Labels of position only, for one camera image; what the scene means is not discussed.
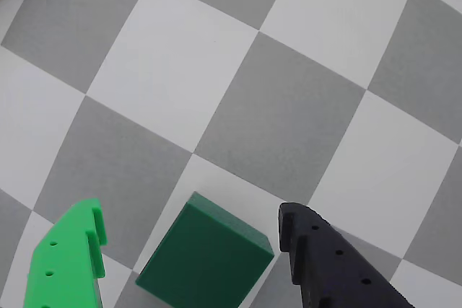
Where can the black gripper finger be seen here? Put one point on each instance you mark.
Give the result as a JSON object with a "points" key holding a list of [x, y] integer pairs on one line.
{"points": [[325, 264]]}

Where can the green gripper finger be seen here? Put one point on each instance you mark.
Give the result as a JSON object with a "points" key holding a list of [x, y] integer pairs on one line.
{"points": [[65, 257]]}

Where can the dark green cube dice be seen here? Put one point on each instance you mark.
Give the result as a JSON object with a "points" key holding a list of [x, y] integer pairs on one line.
{"points": [[205, 257]]}

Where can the grey white checkerboard mat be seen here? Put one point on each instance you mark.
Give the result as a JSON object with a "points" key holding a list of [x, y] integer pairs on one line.
{"points": [[252, 88]]}

